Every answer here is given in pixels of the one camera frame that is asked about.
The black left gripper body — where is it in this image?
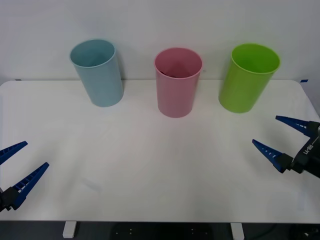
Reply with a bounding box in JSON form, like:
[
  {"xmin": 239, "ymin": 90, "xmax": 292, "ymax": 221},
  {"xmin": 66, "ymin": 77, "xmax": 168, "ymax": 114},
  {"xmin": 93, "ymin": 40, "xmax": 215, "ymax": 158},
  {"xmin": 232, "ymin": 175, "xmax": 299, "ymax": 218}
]
[{"xmin": 0, "ymin": 188, "xmax": 7, "ymax": 214}]

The pale blue plastic bin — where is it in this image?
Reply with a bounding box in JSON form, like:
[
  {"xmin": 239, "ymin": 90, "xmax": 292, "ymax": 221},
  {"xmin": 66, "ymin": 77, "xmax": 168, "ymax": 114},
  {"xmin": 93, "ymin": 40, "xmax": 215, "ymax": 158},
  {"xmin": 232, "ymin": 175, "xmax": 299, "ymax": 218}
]
[{"xmin": 69, "ymin": 38, "xmax": 125, "ymax": 108}]

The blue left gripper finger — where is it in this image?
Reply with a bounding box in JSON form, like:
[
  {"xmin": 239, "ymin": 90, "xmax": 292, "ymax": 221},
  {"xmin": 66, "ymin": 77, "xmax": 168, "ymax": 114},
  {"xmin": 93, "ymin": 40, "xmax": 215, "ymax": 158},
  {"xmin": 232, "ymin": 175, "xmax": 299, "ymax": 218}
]
[
  {"xmin": 0, "ymin": 140, "xmax": 29, "ymax": 166},
  {"xmin": 4, "ymin": 162, "xmax": 50, "ymax": 212}
]

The green plastic bin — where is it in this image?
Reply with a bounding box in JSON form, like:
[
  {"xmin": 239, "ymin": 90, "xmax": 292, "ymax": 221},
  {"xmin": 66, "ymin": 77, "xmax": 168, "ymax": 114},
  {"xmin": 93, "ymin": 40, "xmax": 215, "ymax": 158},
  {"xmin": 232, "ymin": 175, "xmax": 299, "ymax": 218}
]
[{"xmin": 218, "ymin": 43, "xmax": 281, "ymax": 114}]

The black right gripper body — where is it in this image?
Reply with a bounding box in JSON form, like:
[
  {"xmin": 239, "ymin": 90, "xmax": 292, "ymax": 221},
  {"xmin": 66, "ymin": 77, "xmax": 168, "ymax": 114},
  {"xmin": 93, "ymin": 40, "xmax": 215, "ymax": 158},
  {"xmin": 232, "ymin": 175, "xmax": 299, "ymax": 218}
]
[{"xmin": 290, "ymin": 121, "xmax": 320, "ymax": 179}]

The pink plastic bin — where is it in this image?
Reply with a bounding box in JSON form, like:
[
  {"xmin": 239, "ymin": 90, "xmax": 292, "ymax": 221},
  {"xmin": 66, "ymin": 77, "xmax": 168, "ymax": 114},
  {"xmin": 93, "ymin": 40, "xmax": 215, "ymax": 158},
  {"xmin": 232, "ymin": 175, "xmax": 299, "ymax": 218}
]
[{"xmin": 153, "ymin": 47, "xmax": 203, "ymax": 119}]

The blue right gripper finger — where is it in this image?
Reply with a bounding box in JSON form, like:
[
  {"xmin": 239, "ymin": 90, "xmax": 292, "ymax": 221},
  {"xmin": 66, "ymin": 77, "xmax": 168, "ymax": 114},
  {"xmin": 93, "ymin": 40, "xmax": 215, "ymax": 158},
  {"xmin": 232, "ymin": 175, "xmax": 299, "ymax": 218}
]
[
  {"xmin": 251, "ymin": 138, "xmax": 294, "ymax": 174},
  {"xmin": 275, "ymin": 115, "xmax": 319, "ymax": 139}
]

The white table leg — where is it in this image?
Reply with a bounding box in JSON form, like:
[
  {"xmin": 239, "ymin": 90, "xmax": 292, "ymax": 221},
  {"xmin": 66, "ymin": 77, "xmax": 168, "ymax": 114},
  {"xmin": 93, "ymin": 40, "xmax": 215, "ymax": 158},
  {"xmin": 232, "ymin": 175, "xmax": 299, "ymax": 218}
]
[
  {"xmin": 230, "ymin": 222, "xmax": 245, "ymax": 240},
  {"xmin": 62, "ymin": 221, "xmax": 76, "ymax": 239}
]

